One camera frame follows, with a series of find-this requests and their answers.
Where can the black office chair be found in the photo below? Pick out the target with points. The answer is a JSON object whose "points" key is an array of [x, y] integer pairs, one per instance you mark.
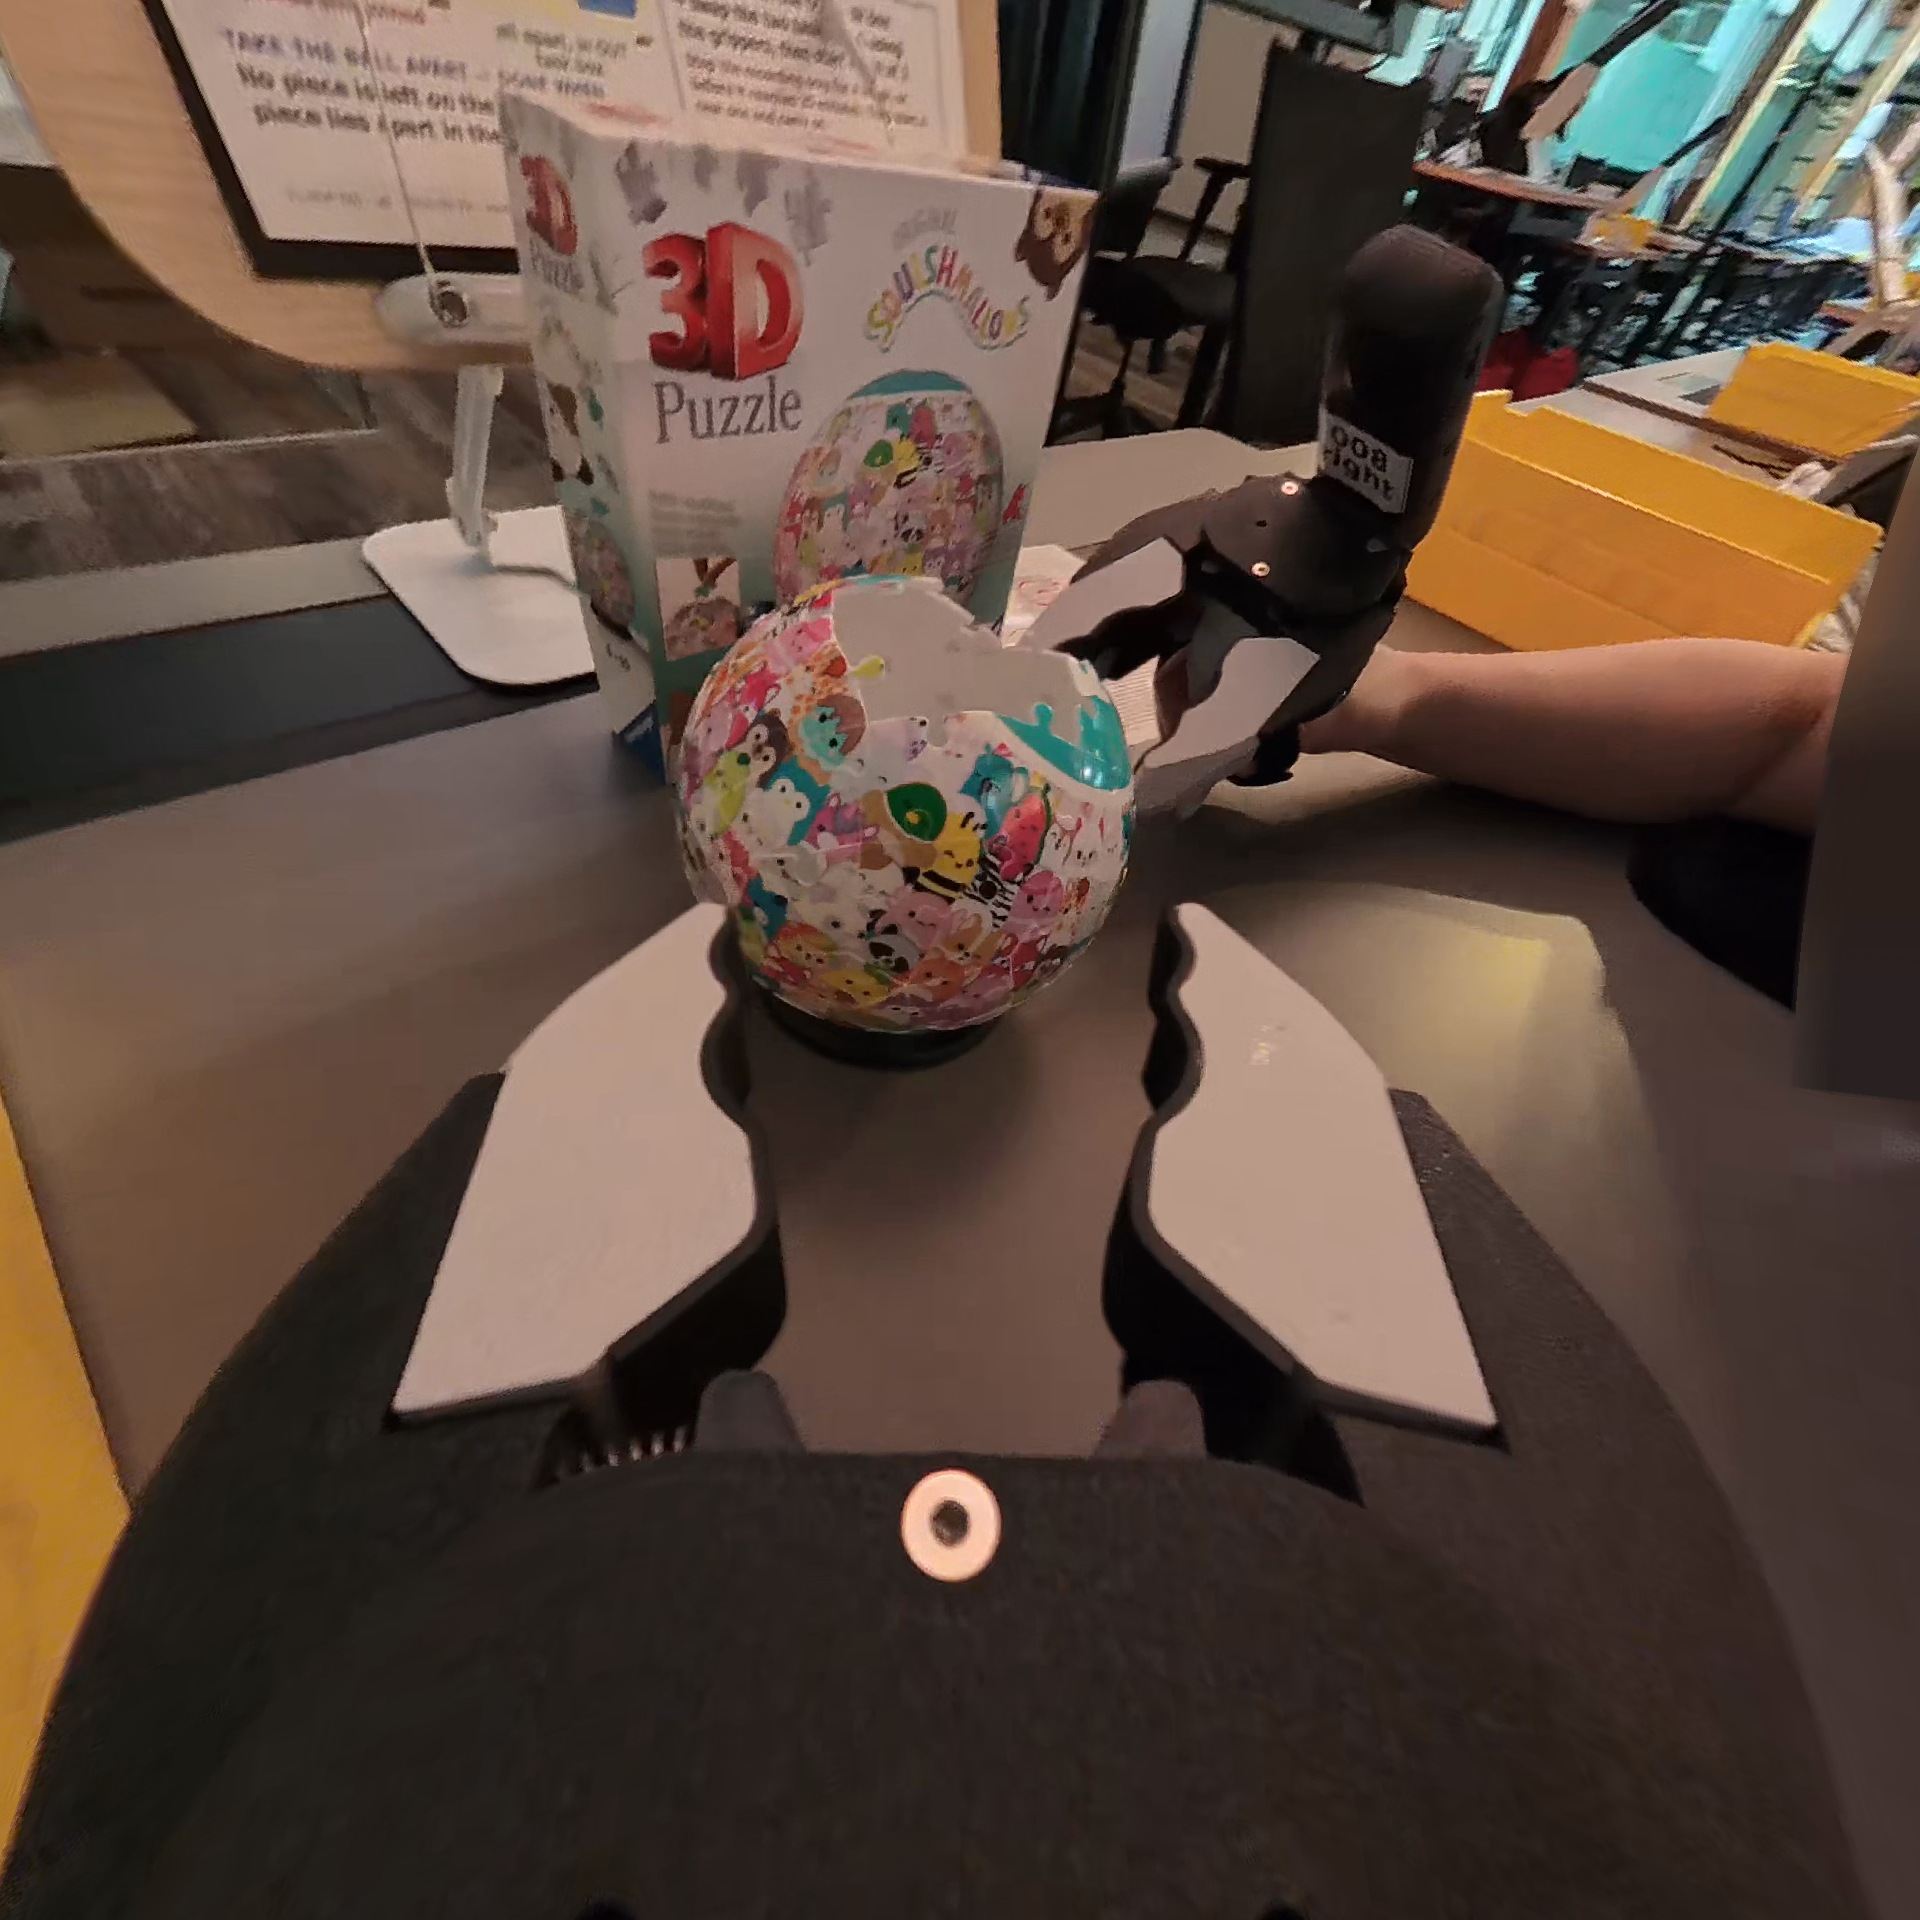
{"points": [[1154, 300]]}

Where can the black upright board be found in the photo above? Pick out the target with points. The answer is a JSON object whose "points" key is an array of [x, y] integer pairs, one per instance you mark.
{"points": [[1318, 270]]}

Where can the yellow plastic bin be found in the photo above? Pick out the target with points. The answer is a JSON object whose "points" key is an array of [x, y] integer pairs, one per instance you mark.
{"points": [[43, 1425], [1621, 556], [1816, 399]]}

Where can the dark desk panel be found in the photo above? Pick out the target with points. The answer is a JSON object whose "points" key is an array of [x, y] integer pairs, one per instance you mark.
{"points": [[300, 721]]}

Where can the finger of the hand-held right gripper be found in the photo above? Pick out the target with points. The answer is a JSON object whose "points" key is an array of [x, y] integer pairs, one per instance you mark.
{"points": [[1125, 600], [1237, 697]]}

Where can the black ball stand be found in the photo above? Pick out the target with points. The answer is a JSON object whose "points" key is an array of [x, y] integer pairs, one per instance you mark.
{"points": [[869, 1043]]}

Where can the person's right forearm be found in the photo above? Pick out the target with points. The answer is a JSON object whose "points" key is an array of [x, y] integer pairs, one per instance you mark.
{"points": [[1576, 721]]}

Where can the colourful puzzle ball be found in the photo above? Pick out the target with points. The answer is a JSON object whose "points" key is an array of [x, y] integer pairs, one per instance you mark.
{"points": [[901, 856]]}

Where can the instruction poster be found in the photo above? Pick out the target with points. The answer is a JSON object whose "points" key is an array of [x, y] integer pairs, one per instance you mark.
{"points": [[450, 91]]}

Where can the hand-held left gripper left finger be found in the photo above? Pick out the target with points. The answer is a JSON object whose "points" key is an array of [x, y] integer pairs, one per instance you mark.
{"points": [[600, 1201]]}

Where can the printed instruction sheet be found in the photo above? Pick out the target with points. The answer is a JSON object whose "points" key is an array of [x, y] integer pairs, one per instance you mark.
{"points": [[1050, 587]]}

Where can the curved wooden board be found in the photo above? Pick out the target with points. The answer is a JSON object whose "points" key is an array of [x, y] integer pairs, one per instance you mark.
{"points": [[164, 196]]}

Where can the white desk camera stand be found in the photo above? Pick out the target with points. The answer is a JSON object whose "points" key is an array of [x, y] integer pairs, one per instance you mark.
{"points": [[481, 600]]}

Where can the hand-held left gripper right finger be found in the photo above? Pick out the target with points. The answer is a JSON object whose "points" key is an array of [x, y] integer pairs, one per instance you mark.
{"points": [[1305, 1201]]}

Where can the printed puzzle box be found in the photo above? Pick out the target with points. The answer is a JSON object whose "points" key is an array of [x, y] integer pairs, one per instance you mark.
{"points": [[721, 452]]}

